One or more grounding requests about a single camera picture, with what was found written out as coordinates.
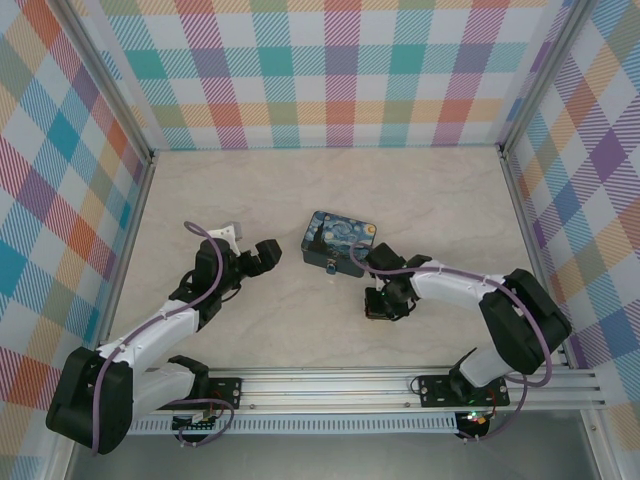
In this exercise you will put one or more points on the grey metal sheet panel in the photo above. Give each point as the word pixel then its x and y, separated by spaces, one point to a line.
pixel 325 460

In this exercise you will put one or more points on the small blue padlock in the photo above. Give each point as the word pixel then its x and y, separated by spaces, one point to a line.
pixel 331 269

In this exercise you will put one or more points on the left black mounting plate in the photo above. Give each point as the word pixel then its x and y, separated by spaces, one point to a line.
pixel 227 392

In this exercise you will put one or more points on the left electronics board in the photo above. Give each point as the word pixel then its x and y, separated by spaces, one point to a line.
pixel 195 425

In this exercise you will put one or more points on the aluminium side floor rail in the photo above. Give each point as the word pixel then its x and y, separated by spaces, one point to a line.
pixel 525 225
pixel 131 240

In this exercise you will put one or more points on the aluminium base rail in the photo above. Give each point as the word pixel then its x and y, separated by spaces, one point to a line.
pixel 325 390

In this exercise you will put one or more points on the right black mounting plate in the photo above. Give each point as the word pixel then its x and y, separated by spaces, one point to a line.
pixel 437 392

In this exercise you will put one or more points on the aluminium corner post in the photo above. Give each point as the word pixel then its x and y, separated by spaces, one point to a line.
pixel 107 80
pixel 544 75

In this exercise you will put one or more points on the electronics board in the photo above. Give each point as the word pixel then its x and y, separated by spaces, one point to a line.
pixel 195 425
pixel 475 422

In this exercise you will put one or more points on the right electronics board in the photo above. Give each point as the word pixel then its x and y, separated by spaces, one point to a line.
pixel 475 422

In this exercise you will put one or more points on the black mounting plate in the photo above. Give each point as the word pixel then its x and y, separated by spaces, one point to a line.
pixel 437 392
pixel 227 392

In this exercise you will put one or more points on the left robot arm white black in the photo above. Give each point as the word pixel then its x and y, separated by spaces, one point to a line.
pixel 150 330

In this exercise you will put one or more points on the starry night tin box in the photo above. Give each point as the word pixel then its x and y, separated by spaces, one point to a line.
pixel 335 240

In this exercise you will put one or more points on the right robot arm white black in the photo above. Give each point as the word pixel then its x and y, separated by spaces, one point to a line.
pixel 450 290

